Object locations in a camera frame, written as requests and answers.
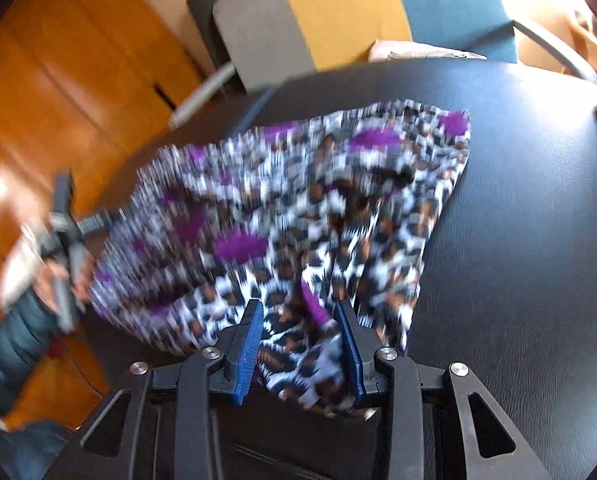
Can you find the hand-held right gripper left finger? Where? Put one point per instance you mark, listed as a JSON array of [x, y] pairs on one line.
[[248, 355]]

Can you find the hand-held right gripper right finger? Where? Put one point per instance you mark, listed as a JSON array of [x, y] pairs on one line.
[[351, 355]]

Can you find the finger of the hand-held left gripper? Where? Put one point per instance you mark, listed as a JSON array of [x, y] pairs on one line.
[[101, 221]]

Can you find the leopard print purple spotted garment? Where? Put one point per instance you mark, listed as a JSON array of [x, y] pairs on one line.
[[288, 220]]

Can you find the person's left forearm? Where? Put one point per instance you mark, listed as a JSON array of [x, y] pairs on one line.
[[11, 340]]

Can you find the person's left hand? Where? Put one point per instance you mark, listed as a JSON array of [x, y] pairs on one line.
[[48, 282]]

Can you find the wooden cabinet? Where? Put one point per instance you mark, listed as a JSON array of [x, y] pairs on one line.
[[63, 110]]

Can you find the person's blue jeans leg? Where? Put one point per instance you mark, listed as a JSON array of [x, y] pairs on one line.
[[33, 452]]

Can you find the grey yellow blue upholstered bench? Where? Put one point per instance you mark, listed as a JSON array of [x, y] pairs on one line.
[[328, 15]]

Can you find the pink folded cloth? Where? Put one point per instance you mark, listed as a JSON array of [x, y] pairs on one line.
[[413, 52]]

